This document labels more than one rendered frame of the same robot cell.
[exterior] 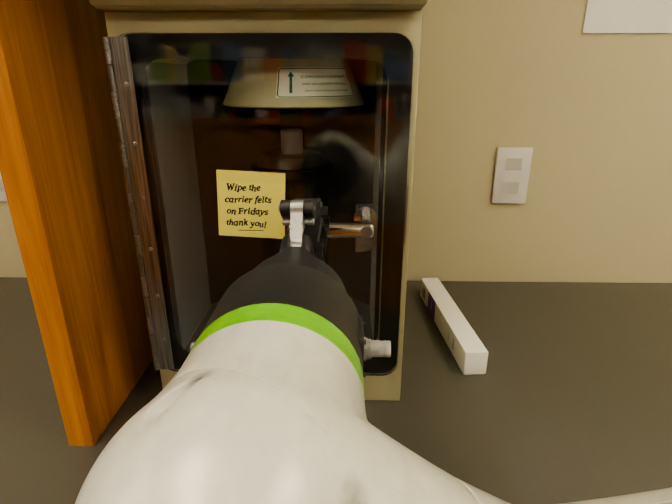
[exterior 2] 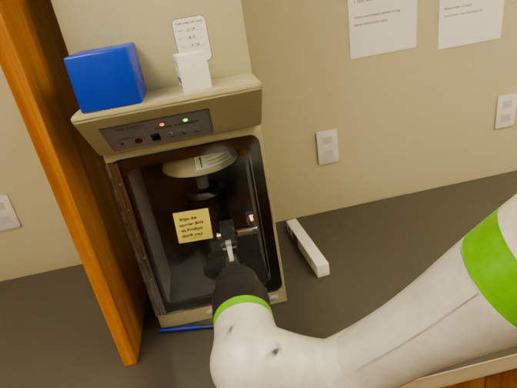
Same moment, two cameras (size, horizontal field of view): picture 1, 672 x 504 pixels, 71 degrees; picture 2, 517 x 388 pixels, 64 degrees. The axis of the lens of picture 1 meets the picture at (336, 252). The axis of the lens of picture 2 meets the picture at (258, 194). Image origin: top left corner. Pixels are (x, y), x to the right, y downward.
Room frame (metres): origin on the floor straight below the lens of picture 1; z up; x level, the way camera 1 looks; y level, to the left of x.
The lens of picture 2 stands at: (-0.29, 0.03, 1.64)
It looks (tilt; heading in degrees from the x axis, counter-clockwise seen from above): 26 degrees down; 354
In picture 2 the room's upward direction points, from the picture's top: 10 degrees counter-clockwise
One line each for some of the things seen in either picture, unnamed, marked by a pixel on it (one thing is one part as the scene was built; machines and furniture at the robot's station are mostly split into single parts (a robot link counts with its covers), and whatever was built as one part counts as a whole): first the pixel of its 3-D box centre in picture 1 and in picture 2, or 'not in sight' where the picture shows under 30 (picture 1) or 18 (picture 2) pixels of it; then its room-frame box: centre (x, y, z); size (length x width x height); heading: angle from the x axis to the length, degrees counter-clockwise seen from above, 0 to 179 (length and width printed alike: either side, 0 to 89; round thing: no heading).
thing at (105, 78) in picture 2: not in sight; (108, 76); (0.47, 0.17, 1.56); 0.10 x 0.10 x 0.09; 89
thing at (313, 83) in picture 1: (271, 224); (205, 232); (0.52, 0.07, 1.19); 0.30 x 0.01 x 0.40; 88
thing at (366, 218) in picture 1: (333, 224); (238, 228); (0.48, 0.00, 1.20); 0.10 x 0.05 x 0.03; 88
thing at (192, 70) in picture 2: not in sight; (192, 70); (0.47, 0.03, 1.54); 0.05 x 0.05 x 0.06; 7
